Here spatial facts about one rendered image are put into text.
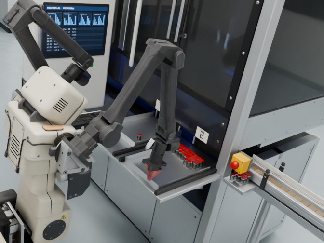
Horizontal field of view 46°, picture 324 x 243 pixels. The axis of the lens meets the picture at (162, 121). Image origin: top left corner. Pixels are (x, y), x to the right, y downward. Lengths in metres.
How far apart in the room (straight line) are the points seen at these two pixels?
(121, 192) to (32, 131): 1.45
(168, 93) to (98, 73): 1.01
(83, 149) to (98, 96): 1.19
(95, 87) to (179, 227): 1.01
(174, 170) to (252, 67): 0.62
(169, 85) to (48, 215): 0.72
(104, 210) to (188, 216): 0.89
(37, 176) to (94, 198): 1.49
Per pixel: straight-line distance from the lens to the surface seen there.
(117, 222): 2.85
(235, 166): 1.82
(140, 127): 2.21
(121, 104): 1.35
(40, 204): 1.60
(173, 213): 2.32
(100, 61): 2.40
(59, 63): 2.28
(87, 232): 2.75
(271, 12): 1.65
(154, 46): 1.35
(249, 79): 1.72
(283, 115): 2.12
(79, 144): 1.33
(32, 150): 1.40
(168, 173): 1.86
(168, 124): 1.57
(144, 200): 2.52
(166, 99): 1.50
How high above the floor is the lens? 1.93
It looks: 27 degrees down
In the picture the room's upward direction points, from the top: 11 degrees clockwise
